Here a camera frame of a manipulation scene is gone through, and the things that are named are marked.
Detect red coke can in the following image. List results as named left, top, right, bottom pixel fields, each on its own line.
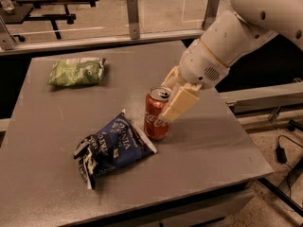
left=144, top=86, right=171, bottom=140

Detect metal glass clamp post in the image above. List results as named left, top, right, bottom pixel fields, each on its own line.
left=0, top=16, right=16, bottom=50
left=202, top=0, right=220, bottom=30
left=126, top=0, right=140, bottom=40

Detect black power adapter cable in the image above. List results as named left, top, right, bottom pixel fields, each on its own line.
left=275, top=134, right=303, bottom=201

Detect black bench table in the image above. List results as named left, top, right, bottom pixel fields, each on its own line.
left=16, top=0, right=98, bottom=40

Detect dark side table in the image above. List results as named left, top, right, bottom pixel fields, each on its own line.
left=0, top=5, right=34, bottom=36

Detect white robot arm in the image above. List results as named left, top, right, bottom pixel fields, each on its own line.
left=160, top=0, right=303, bottom=122

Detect blue chip bag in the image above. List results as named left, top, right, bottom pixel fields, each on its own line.
left=74, top=111, right=157, bottom=189

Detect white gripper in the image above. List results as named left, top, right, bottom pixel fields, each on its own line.
left=159, top=39, right=229, bottom=122

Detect clear plastic water bottle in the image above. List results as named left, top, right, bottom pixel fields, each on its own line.
left=0, top=0, right=14, bottom=14

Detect green chip bag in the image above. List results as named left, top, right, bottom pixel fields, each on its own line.
left=48, top=57, right=106, bottom=87

